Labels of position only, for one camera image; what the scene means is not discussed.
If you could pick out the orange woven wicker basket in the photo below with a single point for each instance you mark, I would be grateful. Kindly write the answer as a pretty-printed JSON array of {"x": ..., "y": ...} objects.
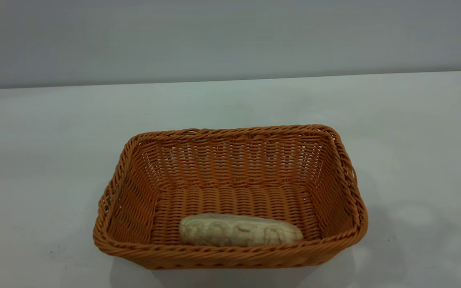
[{"x": 230, "y": 172}]

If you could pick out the striped bread roll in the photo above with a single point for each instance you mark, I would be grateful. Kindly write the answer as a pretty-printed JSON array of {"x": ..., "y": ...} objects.
[{"x": 238, "y": 231}]

